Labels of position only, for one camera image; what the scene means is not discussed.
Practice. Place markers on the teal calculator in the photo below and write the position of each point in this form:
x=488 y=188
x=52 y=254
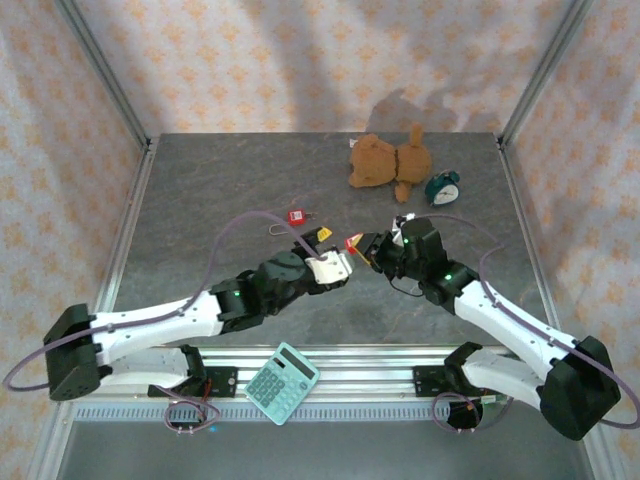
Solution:
x=280 y=387

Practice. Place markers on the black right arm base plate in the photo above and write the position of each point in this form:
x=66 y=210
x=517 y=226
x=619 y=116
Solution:
x=425 y=380

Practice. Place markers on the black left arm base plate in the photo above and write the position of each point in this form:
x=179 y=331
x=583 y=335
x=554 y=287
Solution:
x=222 y=380

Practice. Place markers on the aluminium frame post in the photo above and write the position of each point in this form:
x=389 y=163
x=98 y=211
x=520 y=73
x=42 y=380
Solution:
x=545 y=67
x=100 y=70

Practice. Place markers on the teal alarm clock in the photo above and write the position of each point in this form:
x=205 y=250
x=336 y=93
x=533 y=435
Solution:
x=444 y=194

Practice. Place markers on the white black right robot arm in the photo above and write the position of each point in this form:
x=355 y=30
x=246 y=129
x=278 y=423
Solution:
x=510 y=325

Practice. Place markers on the aluminium side rail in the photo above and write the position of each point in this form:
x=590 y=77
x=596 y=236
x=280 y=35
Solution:
x=530 y=240
x=120 y=250

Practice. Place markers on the brown teddy bear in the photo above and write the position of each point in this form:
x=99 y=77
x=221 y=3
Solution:
x=372 y=162

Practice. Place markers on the aluminium mounting rails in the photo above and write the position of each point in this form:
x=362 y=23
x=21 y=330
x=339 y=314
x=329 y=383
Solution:
x=360 y=380

